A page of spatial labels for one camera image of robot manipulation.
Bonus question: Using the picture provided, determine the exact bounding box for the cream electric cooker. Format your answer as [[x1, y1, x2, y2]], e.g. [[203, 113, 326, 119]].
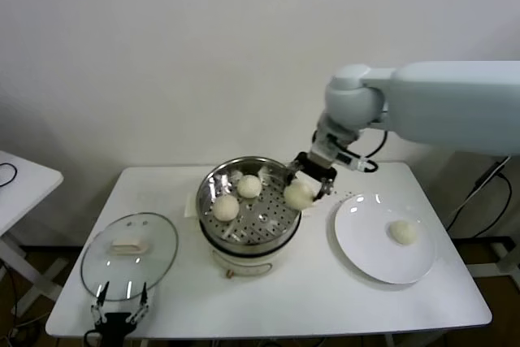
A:
[[184, 182, 319, 282]]

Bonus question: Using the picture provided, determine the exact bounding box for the white side table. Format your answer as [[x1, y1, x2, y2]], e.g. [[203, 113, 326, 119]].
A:
[[0, 150, 65, 319]]

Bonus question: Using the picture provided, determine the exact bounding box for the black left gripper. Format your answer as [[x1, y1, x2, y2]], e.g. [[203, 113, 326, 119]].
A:
[[89, 280, 150, 347]]

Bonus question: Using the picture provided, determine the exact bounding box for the steel steamer basket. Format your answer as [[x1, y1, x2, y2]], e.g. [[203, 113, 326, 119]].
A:
[[196, 155, 305, 249]]

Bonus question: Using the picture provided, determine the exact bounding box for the black wall cable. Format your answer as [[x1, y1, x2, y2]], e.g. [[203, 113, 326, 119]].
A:
[[448, 174, 513, 239]]

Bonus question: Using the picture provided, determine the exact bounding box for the glass lid with cream handle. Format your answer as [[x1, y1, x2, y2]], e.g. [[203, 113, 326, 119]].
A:
[[80, 211, 180, 303]]

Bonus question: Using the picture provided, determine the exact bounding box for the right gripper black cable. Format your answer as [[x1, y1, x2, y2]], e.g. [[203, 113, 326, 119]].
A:
[[343, 131, 389, 173]]

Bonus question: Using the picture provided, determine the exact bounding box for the thin black cable loop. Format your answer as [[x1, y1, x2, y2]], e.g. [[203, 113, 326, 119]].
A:
[[0, 163, 18, 189]]

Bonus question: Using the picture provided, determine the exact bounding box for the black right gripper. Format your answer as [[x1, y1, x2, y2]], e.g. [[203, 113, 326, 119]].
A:
[[284, 151, 338, 204]]

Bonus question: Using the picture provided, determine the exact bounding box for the white steamed baozi bun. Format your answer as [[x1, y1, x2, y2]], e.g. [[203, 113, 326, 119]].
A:
[[236, 175, 263, 199], [283, 181, 314, 209], [213, 194, 241, 221], [388, 219, 418, 246]]

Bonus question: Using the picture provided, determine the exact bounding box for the white round plate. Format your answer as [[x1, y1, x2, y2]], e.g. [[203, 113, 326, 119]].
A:
[[332, 192, 439, 286]]

